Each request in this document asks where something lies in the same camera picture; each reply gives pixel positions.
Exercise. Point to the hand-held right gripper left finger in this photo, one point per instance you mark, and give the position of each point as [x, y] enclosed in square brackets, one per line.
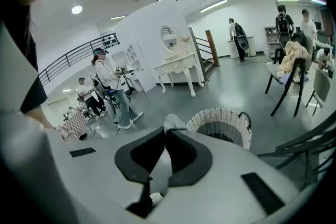
[92, 170]

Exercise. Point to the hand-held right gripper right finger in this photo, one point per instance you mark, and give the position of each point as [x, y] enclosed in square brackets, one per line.
[223, 186]

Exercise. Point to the grey clothes shorts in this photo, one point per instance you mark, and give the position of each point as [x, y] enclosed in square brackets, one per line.
[174, 122]

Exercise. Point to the person's right forearm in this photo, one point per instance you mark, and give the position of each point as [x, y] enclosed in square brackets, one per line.
[42, 118]

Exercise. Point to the pink checked tablecloth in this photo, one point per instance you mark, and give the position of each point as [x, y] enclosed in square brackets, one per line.
[73, 123]

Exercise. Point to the white wicker laundry basket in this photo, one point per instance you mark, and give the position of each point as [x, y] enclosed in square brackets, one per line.
[223, 120]

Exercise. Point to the black curved railing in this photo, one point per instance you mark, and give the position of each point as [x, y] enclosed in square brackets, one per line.
[68, 60]

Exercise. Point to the dark wooden chair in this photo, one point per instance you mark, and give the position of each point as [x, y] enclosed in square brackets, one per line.
[286, 91]

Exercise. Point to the white bookshelf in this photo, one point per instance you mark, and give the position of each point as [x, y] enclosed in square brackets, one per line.
[136, 65]

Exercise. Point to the person's black star-print shirt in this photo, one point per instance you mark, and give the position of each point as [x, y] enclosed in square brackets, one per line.
[23, 60]

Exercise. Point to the grey chair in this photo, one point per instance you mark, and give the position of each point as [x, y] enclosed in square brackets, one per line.
[321, 86]

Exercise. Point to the white counter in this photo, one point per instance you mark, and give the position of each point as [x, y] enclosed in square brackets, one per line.
[252, 44]

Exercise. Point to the pile of beige laundry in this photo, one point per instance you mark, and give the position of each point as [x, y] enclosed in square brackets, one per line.
[291, 57]

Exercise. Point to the grey shelf cabinet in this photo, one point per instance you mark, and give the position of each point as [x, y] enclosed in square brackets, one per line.
[270, 39]

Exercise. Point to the round ceiling light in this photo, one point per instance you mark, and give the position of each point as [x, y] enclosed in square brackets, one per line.
[77, 9]

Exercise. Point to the ceiling tube light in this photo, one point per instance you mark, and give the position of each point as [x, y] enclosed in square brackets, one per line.
[214, 5]

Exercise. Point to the wooden stair post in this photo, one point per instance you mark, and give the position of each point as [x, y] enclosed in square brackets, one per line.
[212, 47]

